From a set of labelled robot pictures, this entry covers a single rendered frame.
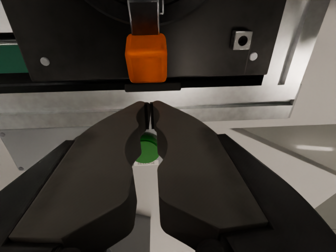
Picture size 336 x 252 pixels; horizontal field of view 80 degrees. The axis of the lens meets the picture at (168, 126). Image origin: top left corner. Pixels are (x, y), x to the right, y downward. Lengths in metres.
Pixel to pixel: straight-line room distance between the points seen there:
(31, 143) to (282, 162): 0.46
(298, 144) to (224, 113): 1.62
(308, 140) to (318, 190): 1.25
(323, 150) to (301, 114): 1.59
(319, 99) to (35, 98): 0.44
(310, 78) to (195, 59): 0.25
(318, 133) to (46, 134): 1.79
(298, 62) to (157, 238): 0.55
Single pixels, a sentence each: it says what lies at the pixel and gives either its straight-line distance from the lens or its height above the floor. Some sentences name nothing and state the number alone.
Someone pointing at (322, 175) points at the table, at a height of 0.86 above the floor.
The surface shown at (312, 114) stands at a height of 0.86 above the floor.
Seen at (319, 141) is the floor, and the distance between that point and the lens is 1.94.
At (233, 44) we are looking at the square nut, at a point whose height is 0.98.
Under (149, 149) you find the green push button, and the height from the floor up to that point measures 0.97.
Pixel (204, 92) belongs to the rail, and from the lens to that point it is 0.23.
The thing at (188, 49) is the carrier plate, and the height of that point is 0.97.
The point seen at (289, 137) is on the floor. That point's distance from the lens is 1.76.
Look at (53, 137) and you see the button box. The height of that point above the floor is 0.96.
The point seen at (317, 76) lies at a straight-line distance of 0.42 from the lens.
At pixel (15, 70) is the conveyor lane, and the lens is 0.28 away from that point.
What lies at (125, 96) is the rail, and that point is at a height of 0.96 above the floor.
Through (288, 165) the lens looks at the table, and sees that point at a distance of 0.52.
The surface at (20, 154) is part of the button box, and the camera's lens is 0.32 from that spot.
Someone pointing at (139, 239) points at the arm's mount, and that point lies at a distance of 0.52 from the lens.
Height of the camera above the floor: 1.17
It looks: 57 degrees down
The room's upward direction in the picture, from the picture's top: 174 degrees clockwise
